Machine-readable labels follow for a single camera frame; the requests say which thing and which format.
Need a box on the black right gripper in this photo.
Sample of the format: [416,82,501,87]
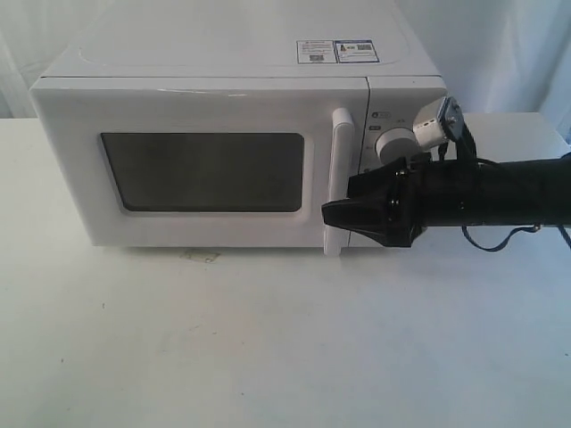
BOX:
[321,153,477,246]

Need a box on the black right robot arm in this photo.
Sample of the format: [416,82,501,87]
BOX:
[322,155,570,248]

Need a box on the white microwave door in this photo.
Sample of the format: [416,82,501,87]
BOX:
[31,78,369,256]

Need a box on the white Midea microwave oven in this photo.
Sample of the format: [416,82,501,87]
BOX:
[30,1,447,255]

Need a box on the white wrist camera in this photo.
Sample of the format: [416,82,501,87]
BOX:
[412,96,465,152]

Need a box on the white upper microwave knob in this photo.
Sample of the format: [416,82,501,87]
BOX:
[375,128,422,165]

